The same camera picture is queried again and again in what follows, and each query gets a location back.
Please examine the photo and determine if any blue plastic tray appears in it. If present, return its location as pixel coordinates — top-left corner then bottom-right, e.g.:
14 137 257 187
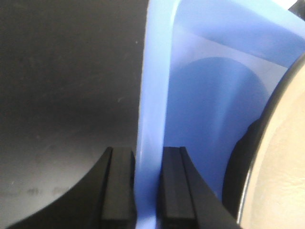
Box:
134 0 305 229

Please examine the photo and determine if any beige plate with black rim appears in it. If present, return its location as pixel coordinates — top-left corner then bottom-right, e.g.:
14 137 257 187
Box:
222 56 305 229

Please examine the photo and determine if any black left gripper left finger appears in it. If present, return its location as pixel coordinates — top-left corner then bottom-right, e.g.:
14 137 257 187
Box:
9 147 136 229

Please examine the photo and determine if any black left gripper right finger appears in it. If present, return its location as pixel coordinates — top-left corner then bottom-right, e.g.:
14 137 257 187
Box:
158 147 239 229

